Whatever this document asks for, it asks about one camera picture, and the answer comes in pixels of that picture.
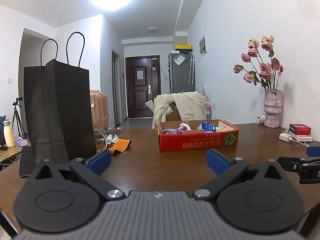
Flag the beige coat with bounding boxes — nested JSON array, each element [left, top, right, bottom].
[[145, 91, 209, 128]]

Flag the dried pink rose bouquet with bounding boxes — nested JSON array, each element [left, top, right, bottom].
[[233, 35, 284, 90]]

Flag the grey refrigerator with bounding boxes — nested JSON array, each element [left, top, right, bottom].
[[168, 49, 195, 94]]

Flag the black paper bag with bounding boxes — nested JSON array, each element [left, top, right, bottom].
[[23, 31, 98, 165]]

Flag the pink textured vase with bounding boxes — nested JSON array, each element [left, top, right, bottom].
[[264, 89, 283, 128]]

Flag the beige thermos bottle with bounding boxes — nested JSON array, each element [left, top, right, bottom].
[[3, 120, 16, 148]]

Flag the white small table device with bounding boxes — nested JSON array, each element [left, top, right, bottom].
[[255, 115, 266, 125]]

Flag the wall electrical panel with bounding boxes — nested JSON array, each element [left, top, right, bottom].
[[199, 34, 207, 57]]

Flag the camera tripod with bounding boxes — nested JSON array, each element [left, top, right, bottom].
[[12, 97, 27, 139]]

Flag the pink purple fabric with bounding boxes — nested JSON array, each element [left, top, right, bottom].
[[176, 126, 188, 134]]

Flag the orange cloth pouch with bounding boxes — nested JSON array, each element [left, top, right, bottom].
[[108, 139, 131, 154]]

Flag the blue tissue pack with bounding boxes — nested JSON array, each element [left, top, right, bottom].
[[200, 122, 216, 132]]

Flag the brown wooden chair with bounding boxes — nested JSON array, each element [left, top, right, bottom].
[[166, 102, 182, 121]]

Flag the brown layered sponge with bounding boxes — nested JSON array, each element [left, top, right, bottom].
[[182, 129, 205, 134]]

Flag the white power adapter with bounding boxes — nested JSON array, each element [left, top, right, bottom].
[[279, 132, 292, 142]]

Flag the lavender knitted cloth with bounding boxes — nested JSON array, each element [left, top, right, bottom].
[[162, 128, 178, 134]]

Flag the black tablet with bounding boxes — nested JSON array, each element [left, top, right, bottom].
[[19, 146, 37, 178]]

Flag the dark brown entrance door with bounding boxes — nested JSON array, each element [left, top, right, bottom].
[[125, 55, 161, 118]]

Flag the white flat box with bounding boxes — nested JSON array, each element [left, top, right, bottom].
[[291, 133, 312, 142]]

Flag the red small box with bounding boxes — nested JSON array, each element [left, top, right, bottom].
[[289, 124, 311, 135]]

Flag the pink suitcase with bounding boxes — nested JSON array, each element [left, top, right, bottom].
[[90, 90, 109, 131]]

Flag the yellow box on fridge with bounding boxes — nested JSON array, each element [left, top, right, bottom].
[[175, 44, 193, 50]]

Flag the red cardboard box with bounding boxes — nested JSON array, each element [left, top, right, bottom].
[[157, 119, 239, 152]]

